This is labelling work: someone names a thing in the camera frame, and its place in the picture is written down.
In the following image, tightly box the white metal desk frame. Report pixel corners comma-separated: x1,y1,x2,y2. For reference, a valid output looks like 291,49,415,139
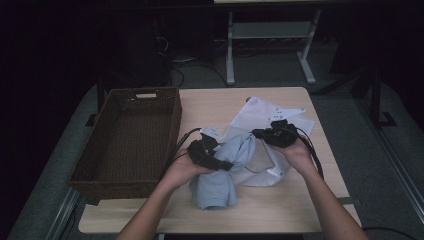
213,0,324,86

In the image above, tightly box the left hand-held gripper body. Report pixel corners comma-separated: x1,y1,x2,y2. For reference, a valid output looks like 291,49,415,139
186,126,225,170

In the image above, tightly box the black metal stand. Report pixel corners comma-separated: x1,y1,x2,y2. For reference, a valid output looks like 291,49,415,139
313,64,398,130

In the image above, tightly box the light blue garment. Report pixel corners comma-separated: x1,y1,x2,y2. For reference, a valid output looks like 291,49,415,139
188,132,258,211

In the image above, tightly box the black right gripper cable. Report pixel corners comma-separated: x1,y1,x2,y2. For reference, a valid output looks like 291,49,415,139
293,125,325,180

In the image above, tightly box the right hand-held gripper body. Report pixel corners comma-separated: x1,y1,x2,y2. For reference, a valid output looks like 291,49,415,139
262,106,307,149

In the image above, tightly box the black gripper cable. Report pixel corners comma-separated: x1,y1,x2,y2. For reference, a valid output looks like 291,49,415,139
293,125,325,180
162,127,203,176

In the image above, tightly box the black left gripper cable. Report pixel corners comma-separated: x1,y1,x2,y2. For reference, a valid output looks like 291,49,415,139
162,127,203,176

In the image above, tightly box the black floor cable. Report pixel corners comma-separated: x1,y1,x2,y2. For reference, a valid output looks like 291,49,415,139
169,58,230,88

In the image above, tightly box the person's right hand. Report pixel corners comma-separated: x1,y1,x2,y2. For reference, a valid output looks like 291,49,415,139
269,135,324,178

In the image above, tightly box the aluminium floor rail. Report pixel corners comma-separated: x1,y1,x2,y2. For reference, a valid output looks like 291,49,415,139
353,96,424,225
44,188,83,240

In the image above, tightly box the brown woven basket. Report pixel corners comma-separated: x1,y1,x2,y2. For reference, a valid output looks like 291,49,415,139
67,86,183,201

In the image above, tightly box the white mesh laundry bag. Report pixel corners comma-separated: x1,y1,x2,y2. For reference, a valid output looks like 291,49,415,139
222,96,316,188

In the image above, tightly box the person's left hand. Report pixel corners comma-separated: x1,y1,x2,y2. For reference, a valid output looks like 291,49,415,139
162,147,215,192

